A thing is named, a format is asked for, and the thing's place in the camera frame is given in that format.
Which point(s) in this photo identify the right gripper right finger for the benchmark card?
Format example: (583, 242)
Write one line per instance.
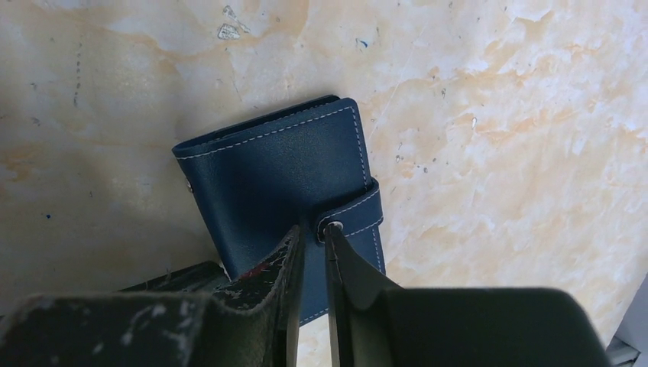
(375, 322)

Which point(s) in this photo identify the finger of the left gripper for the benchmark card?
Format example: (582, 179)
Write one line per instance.
(206, 276)

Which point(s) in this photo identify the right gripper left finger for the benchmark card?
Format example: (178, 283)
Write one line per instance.
(251, 321)

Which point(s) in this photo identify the navy leather card holder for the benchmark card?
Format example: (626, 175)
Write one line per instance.
(304, 166)

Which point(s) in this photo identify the aluminium frame post right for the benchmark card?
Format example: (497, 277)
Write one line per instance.
(629, 344)

